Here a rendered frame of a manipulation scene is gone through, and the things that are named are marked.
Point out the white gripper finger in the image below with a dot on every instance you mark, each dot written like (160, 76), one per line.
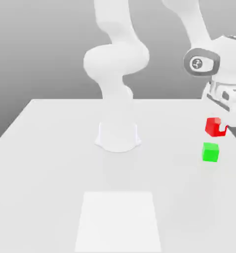
(223, 124)

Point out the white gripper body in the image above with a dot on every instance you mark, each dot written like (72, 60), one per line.
(235, 116)

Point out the small red cube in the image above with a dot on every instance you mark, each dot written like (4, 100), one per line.
(212, 127)

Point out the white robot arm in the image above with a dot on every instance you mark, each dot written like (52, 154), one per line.
(116, 59)

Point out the small green cube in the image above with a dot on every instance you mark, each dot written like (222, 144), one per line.
(210, 153)

